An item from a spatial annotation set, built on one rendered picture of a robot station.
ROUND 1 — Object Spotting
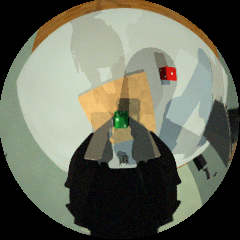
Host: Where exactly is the red die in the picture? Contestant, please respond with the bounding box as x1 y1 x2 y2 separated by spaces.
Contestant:
159 66 177 81

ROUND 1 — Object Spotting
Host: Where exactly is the tan flat mat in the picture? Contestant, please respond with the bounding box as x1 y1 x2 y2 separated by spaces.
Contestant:
78 72 156 144

